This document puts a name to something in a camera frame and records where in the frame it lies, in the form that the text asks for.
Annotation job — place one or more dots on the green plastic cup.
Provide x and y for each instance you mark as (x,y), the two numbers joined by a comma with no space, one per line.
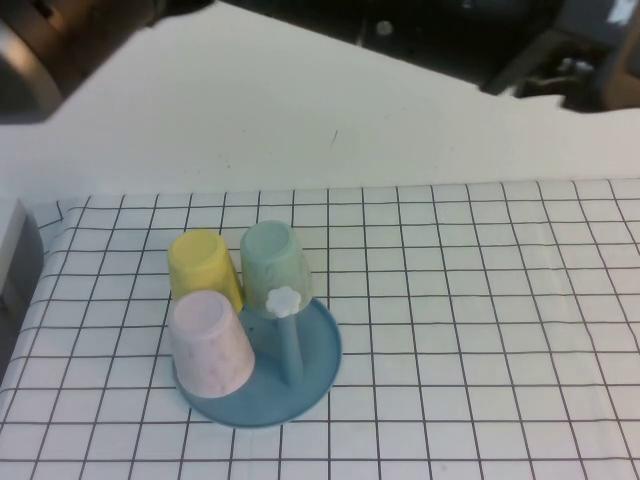
(270,260)

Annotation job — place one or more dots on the blue cup stand tray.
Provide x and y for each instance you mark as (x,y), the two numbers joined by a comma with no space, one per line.
(315,360)

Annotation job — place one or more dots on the yellow plastic cup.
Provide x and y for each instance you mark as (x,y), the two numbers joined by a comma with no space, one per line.
(197,260)

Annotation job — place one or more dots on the pink plastic cup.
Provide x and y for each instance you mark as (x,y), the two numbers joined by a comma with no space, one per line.
(210,345)

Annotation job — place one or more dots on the white black grid tablecloth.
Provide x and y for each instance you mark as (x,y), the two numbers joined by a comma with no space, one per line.
(450,350)

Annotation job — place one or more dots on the dark grey side object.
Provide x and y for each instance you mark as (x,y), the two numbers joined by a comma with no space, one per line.
(31,260)

